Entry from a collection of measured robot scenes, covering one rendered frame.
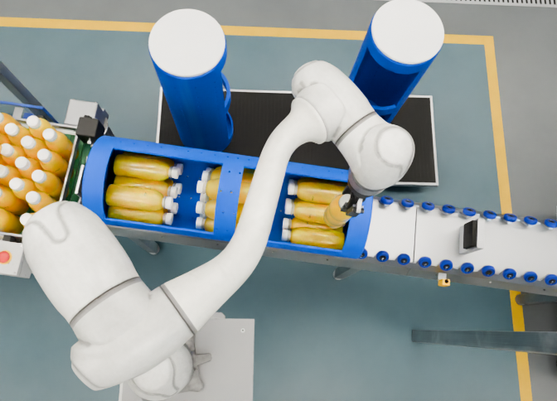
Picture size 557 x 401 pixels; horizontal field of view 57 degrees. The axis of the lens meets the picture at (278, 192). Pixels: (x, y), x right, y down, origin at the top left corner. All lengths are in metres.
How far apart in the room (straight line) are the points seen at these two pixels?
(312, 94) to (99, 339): 0.56
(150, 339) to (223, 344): 0.82
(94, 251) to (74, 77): 2.40
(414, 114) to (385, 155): 2.02
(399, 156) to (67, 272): 0.58
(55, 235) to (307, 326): 2.00
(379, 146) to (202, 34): 1.19
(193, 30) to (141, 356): 1.39
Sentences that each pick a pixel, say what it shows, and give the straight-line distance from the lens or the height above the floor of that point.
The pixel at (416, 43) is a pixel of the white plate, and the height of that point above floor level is 1.04.
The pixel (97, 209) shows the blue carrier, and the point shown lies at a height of 1.18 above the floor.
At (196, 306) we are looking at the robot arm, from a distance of 0.87.
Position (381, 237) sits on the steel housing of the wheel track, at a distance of 1.89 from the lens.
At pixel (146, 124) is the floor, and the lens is 3.00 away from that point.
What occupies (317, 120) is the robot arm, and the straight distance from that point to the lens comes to 0.98.
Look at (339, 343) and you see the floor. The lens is 2.77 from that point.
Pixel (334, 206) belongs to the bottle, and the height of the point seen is 1.40.
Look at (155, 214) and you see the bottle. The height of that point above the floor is 1.09.
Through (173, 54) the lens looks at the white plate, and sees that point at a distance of 1.97.
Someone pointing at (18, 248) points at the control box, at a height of 1.10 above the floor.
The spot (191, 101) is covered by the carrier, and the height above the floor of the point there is 0.83.
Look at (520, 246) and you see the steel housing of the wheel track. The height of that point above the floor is 0.93.
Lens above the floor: 2.73
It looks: 75 degrees down
